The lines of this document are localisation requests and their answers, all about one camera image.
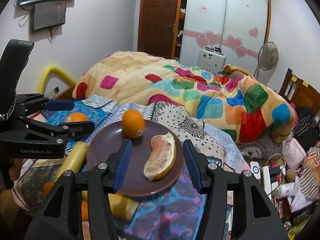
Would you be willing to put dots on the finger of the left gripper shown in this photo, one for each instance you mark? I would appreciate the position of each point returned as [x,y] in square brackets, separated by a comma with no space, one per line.
[29,104]
[37,130]

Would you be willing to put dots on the large orange with sticker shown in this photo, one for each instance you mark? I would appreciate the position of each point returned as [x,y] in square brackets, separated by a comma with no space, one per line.
[76,117]

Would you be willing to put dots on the small mandarin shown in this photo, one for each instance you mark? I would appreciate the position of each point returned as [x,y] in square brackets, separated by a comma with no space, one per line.
[47,187]
[84,210]

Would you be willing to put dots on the small mandarin front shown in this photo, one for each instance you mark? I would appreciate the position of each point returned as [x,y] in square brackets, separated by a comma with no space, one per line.
[47,187]

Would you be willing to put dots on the large plain orange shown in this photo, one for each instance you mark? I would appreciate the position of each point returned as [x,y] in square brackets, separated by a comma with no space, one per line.
[133,124]

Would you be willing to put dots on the left hand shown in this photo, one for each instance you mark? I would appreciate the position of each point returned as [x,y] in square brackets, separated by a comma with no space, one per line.
[15,170]

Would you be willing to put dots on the purple round plate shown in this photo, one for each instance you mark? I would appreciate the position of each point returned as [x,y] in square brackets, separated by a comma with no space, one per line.
[109,140]

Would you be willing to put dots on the white bottle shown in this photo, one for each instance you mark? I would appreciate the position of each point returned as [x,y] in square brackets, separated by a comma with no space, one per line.
[283,190]

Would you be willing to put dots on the yellow foam tube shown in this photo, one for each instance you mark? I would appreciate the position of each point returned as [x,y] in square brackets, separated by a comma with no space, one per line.
[54,71]

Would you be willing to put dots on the white power strip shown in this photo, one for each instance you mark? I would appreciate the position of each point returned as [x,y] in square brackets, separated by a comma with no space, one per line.
[267,181]

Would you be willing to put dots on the patterned blue patchwork cloth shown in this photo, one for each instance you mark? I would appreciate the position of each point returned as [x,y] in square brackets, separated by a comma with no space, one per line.
[168,205]

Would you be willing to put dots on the black striped bag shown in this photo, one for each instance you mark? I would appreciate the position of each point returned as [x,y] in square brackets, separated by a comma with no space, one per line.
[306,131]

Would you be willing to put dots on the colourful patchwork quilt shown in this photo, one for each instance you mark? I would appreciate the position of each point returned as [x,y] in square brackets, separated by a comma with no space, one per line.
[231,99]

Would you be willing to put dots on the wooden headboard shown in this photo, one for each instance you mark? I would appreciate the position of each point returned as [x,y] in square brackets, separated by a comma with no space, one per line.
[300,93]

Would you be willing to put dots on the white suitcase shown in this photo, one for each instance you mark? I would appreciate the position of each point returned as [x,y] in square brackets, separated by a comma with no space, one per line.
[211,59]

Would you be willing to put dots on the brown wooden door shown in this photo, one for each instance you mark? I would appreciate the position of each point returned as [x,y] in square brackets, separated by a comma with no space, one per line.
[157,27]

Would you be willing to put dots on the standing electric fan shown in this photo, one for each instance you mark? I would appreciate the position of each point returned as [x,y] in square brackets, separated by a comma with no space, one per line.
[268,57]

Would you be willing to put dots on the sliding door wardrobe with hearts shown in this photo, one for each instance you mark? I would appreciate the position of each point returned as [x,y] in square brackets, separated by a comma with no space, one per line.
[238,27]

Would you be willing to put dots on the small black wall monitor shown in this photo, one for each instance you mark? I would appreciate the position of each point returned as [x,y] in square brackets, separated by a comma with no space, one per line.
[45,15]

